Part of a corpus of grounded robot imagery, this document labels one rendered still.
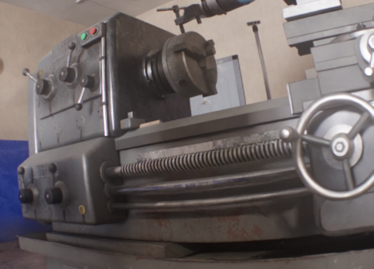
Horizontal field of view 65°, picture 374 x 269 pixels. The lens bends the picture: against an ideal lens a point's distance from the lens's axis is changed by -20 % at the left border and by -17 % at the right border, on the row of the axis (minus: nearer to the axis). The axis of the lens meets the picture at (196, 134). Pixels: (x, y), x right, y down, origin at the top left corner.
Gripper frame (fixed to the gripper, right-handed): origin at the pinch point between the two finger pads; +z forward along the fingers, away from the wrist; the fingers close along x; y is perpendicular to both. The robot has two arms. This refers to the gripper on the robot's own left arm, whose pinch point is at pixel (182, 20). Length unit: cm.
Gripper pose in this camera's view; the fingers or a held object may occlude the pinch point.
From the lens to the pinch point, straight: 133.8
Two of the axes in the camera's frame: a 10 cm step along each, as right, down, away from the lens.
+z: -6.9, 1.2, 7.2
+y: 3.1, 9.4, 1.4
